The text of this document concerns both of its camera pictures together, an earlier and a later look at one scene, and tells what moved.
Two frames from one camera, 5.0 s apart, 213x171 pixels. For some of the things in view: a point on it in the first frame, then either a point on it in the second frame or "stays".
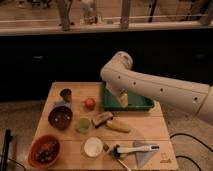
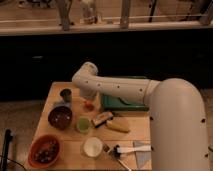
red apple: [90, 104] stays
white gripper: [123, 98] → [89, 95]
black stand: [8, 139] stays
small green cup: [83, 125] stays
